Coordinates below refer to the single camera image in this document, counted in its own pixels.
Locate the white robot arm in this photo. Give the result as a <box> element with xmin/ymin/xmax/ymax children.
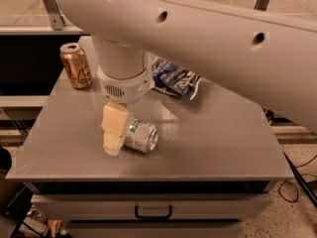
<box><xmin>55</xmin><ymin>0</ymin><xmax>317</xmax><ymax>132</ymax></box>

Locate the blue chip bag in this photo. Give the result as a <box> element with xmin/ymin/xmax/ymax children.
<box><xmin>152</xmin><ymin>59</ymin><xmax>201</xmax><ymax>100</ymax></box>

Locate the black cable on wall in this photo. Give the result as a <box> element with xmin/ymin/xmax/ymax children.
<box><xmin>262</xmin><ymin>106</ymin><xmax>275</xmax><ymax>124</ymax></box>

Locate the grey drawer cabinet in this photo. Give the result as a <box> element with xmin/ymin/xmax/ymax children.
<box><xmin>32</xmin><ymin>193</ymin><xmax>271</xmax><ymax>238</ymax></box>

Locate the gold soda can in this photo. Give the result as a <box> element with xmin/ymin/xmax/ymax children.
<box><xmin>59</xmin><ymin>43</ymin><xmax>92</xmax><ymax>89</ymax></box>

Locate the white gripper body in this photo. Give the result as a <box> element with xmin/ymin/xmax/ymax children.
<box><xmin>97</xmin><ymin>55</ymin><xmax>158</xmax><ymax>104</ymax></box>

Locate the left metal window bracket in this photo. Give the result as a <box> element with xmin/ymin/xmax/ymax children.
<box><xmin>43</xmin><ymin>0</ymin><xmax>64</xmax><ymax>31</ymax></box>

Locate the black drawer handle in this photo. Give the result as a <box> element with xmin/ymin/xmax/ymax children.
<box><xmin>134</xmin><ymin>205</ymin><xmax>173</xmax><ymax>220</ymax></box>

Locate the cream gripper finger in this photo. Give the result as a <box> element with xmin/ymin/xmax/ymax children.
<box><xmin>101</xmin><ymin>101</ymin><xmax>133</xmax><ymax>156</ymax></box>

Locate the silver 7up can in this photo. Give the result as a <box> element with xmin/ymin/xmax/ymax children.
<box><xmin>124</xmin><ymin>118</ymin><xmax>159</xmax><ymax>154</ymax></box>

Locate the black cable on floor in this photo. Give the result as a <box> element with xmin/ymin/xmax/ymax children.
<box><xmin>277</xmin><ymin>152</ymin><xmax>317</xmax><ymax>210</ymax></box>

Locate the clutter under table left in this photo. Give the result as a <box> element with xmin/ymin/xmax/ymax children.
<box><xmin>0</xmin><ymin>146</ymin><xmax>72</xmax><ymax>238</ymax></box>

